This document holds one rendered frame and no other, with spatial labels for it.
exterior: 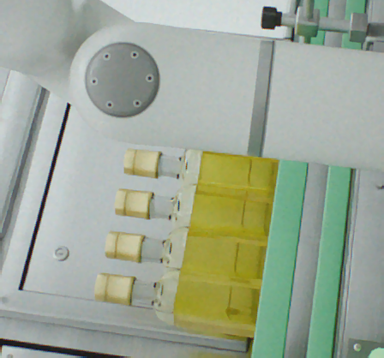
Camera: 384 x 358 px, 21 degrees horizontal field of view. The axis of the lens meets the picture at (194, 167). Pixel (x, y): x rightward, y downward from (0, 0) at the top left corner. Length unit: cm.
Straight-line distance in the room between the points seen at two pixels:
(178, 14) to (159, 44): 80
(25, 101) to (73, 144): 11
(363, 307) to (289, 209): 14
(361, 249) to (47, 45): 43
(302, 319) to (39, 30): 43
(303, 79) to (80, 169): 72
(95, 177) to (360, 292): 52
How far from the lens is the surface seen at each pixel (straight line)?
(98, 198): 146
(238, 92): 80
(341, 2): 143
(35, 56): 85
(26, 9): 83
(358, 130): 81
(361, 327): 107
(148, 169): 131
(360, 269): 110
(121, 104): 80
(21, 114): 155
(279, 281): 110
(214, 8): 162
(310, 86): 81
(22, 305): 140
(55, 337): 141
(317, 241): 113
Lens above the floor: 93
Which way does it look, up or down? 6 degrees up
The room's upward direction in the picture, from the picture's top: 83 degrees counter-clockwise
